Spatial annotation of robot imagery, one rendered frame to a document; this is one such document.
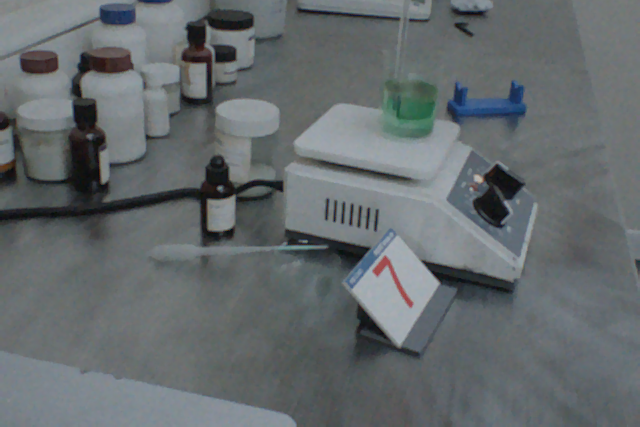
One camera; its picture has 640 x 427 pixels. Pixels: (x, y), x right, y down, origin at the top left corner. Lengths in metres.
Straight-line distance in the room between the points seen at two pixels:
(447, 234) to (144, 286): 0.24
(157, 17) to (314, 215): 0.44
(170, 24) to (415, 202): 0.50
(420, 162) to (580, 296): 0.16
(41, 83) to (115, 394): 0.40
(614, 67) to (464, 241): 1.59
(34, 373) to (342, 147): 0.28
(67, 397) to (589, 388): 0.33
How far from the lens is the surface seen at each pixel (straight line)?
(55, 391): 0.49
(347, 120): 0.67
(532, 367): 0.54
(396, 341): 0.53
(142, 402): 0.47
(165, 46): 0.99
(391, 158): 0.60
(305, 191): 0.62
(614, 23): 2.12
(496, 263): 0.60
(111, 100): 0.77
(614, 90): 2.17
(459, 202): 0.60
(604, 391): 0.54
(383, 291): 0.55
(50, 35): 0.92
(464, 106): 0.98
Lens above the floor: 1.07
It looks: 26 degrees down
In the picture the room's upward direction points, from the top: 4 degrees clockwise
